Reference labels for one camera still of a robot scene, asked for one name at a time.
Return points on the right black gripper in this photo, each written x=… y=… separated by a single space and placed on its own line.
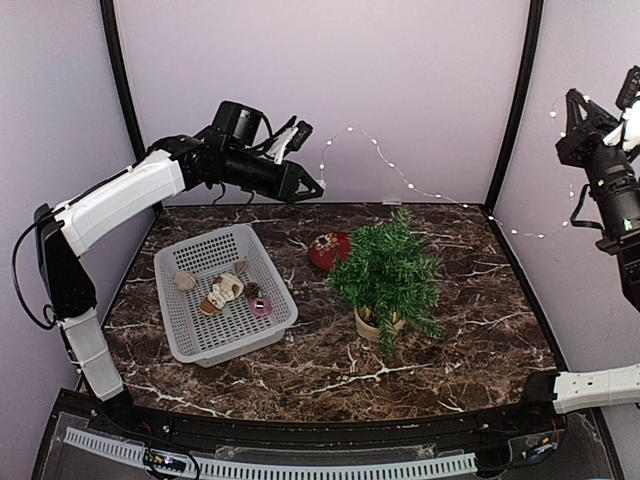
x=580 y=132

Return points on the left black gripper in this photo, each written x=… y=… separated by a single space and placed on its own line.
x=286 y=188

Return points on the red floral plate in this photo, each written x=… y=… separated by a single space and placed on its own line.
x=327 y=248

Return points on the small potted christmas tree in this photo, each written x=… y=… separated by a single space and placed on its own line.
x=388 y=277

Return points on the white plastic basket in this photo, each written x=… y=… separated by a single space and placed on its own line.
x=210 y=340

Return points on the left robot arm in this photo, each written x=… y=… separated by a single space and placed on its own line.
x=239 y=147

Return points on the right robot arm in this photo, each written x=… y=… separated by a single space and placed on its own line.
x=608 y=203

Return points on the small seashell ornament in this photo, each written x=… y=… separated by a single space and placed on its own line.
x=240 y=267

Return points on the brown pine cone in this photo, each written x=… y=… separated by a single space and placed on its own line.
x=252 y=291

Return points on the pink ball ornament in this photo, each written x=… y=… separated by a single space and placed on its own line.
x=261 y=307

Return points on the knit doll ornament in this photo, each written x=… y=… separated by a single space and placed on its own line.
x=225 y=288

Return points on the beige fluffy ornament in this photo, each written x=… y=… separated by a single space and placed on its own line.
x=184 y=281

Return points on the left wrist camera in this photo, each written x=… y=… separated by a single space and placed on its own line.
x=290 y=138

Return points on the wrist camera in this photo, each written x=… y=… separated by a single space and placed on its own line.
x=626 y=135
x=290 y=138

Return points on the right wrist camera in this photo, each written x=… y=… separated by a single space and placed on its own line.
x=626 y=135

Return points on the right black frame post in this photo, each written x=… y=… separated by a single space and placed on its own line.
x=521 y=89

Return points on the black front rail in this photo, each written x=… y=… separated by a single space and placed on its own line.
x=485 y=430

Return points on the white cable duct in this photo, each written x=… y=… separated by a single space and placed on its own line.
x=246 y=463

